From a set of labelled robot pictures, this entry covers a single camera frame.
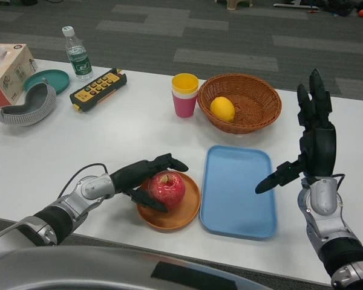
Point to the yellow black remote controller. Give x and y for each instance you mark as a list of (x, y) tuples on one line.
[(98, 89)]

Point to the orange round plate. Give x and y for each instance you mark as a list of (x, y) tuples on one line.
[(183, 216)]

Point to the beige cardboard tissue box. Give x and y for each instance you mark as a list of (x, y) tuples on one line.
[(15, 78)]

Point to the beige plastic stool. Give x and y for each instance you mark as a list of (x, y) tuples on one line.
[(234, 3)]

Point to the large black bag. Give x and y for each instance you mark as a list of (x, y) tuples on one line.
[(351, 6)]

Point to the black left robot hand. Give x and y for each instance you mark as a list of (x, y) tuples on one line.
[(130, 178)]

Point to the clear plastic water bottle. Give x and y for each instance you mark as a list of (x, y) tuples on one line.
[(78, 63)]

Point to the red apple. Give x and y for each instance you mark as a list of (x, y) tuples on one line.
[(169, 188)]

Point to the gray curved woven tray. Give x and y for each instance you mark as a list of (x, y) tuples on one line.
[(36, 104)]

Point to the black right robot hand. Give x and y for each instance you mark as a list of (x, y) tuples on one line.
[(319, 151)]

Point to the white plastic cup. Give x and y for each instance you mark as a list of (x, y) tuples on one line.
[(184, 94)]

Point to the brown wicker basket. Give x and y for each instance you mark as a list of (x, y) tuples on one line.
[(254, 93)]

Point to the yellow lemon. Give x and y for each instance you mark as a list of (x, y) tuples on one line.
[(222, 109)]

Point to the pink plastic cup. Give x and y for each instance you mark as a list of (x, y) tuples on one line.
[(184, 105)]

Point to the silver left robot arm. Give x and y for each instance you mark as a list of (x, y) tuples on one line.
[(87, 190)]

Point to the white standing desk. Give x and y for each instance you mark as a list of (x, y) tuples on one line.
[(290, 5)]

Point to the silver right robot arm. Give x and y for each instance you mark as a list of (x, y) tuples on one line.
[(323, 199)]

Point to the silver robot chest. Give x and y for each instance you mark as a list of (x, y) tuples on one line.
[(78, 269)]

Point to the blue rectangular tray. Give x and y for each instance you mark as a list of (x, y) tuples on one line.
[(236, 193)]

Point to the teal round plate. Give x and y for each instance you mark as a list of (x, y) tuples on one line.
[(57, 80)]

